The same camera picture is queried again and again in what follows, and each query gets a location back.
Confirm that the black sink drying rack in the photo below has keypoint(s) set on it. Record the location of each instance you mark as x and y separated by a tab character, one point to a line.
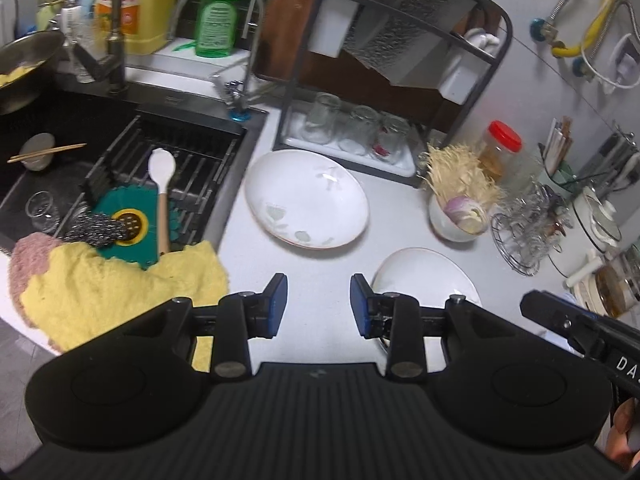
200	160

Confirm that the person's right hand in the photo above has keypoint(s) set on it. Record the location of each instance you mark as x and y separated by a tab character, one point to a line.
622	435

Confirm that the black faucet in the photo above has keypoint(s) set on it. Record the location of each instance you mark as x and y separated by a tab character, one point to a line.
116	35

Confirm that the green detergent bottle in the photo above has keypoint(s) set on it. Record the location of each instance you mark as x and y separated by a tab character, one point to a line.
216	20

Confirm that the clear glass cup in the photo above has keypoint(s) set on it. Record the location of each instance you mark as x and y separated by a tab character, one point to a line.
42	212

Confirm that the black kitchen sink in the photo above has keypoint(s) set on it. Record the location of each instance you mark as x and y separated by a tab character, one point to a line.
60	125

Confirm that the bundle of chopsticks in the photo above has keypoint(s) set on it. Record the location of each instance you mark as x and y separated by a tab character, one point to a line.
557	142

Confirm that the wooden chopstick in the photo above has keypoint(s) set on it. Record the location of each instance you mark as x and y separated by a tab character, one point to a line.
70	148
65	151

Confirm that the floral white plate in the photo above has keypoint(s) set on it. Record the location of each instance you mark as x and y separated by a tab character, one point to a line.
305	200
420	272

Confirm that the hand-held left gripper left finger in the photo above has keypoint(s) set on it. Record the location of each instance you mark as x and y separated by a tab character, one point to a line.
277	305

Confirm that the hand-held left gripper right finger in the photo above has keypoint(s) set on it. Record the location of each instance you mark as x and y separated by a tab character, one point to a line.
359	305

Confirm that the chrome faucet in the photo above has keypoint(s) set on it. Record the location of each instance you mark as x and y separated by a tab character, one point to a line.
257	20

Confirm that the small grey bowl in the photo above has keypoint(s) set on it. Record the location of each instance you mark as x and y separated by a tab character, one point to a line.
37	142

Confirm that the glass teapot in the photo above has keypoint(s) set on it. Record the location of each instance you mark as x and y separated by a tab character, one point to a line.
612	287

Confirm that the yellow drain strainer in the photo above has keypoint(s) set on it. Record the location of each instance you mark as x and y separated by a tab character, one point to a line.
137	225

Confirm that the white drip tray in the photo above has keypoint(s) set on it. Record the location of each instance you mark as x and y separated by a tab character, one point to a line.
295	130

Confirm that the red lid plastic jar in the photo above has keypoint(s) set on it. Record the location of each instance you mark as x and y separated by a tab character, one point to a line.
500	152

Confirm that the green sink mat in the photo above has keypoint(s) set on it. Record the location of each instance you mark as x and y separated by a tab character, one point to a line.
110	205

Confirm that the white plastic holder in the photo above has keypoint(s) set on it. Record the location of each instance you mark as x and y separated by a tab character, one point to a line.
332	25
459	80

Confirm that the wall knife rack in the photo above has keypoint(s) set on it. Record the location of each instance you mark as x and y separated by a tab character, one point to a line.
620	155

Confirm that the embossed steel board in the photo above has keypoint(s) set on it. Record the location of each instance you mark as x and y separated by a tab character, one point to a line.
410	20

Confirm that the yellow towel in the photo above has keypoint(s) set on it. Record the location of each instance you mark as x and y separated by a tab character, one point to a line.
125	285

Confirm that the white wall plug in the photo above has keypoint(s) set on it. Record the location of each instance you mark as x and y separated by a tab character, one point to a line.
626	62

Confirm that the pink cloth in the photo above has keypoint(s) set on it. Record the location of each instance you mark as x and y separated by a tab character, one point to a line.
27	260

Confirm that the small white bowl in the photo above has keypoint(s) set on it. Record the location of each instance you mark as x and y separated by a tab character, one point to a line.
442	225

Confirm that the brown wooden cutting board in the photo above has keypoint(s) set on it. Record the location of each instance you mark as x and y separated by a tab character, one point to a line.
285	15

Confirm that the white pot with glass lid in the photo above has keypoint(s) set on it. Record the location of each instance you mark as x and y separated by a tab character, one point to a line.
597	220

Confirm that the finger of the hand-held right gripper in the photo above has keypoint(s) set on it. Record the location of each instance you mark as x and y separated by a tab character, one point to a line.
550	312

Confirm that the steel wool scrubber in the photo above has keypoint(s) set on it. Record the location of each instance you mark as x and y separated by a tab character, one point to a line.
95	232

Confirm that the black metal dish rack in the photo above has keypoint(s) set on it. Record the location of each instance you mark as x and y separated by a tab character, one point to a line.
495	20

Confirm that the yellow plastic jug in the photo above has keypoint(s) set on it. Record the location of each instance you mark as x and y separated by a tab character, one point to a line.
145	5

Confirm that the clear glass jar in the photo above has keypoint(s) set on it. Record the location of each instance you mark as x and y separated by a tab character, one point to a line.
359	130
321	117
392	135

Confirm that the steel wok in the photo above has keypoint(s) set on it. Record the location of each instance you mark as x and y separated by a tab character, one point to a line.
25	55

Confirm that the white cup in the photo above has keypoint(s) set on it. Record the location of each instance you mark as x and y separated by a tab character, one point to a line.
480	40

